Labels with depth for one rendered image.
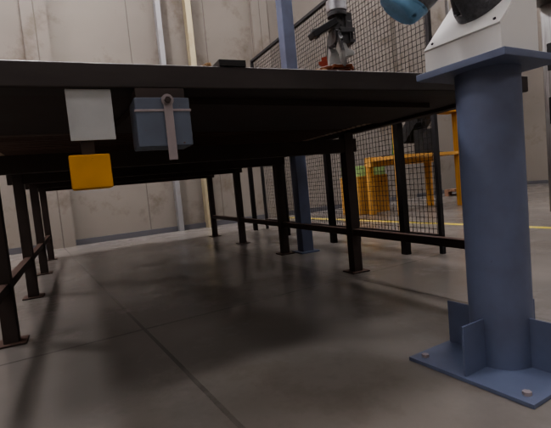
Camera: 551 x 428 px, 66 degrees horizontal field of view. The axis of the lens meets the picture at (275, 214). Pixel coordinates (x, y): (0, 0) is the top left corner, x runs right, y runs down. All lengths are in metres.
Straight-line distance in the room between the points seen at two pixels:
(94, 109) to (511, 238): 1.13
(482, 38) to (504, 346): 0.84
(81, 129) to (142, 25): 6.05
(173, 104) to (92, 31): 5.83
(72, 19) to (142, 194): 2.54
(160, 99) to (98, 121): 0.16
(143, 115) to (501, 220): 0.98
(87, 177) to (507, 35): 1.10
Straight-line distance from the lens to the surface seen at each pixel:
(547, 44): 4.45
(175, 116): 1.11
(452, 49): 1.37
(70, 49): 6.79
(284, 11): 3.72
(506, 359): 1.41
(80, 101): 1.12
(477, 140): 1.30
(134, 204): 6.56
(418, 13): 1.29
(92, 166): 1.07
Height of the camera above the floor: 0.59
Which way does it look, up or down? 4 degrees down
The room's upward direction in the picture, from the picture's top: 5 degrees counter-clockwise
